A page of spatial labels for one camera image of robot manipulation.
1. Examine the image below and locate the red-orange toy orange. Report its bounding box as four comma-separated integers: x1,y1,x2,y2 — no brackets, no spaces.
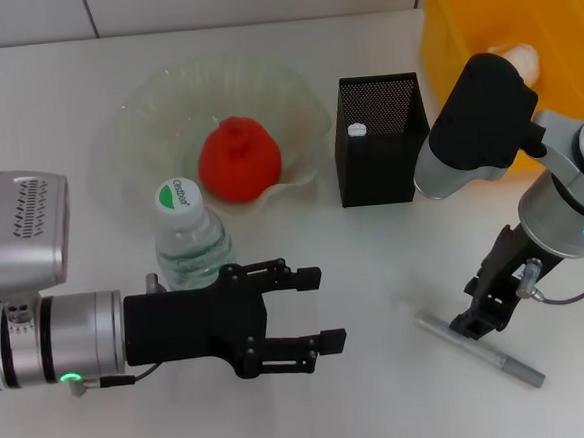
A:
194,113,286,207

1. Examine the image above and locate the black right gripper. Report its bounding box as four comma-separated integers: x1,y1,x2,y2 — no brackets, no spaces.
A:
441,219,568,343

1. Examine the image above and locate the black mesh pen holder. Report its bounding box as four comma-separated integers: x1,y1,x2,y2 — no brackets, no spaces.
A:
329,71,436,210

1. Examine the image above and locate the yellow plastic bin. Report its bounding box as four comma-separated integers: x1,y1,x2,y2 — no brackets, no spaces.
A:
416,0,584,178

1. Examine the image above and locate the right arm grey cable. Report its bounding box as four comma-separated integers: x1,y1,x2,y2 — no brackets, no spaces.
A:
513,253,584,310

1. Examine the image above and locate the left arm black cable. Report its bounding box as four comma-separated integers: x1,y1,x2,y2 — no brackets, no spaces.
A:
66,362,164,399

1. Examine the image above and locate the green utility knife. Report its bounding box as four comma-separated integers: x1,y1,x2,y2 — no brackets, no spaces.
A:
346,120,370,142

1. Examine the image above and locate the grey pen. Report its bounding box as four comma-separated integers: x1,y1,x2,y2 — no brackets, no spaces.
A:
413,302,547,399

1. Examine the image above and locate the white paper ball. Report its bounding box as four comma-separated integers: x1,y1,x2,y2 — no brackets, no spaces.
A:
489,40,544,90

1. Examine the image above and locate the clear wavy glass fruit bowl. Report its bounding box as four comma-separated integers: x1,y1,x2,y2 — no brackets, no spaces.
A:
107,45,341,230

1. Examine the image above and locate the clear green-label water bottle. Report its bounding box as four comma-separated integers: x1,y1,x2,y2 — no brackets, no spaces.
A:
149,174,240,294

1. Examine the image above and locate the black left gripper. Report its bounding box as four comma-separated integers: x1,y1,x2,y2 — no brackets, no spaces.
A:
119,253,351,389

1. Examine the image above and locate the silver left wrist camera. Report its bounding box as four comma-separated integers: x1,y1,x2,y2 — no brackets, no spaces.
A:
0,167,77,305

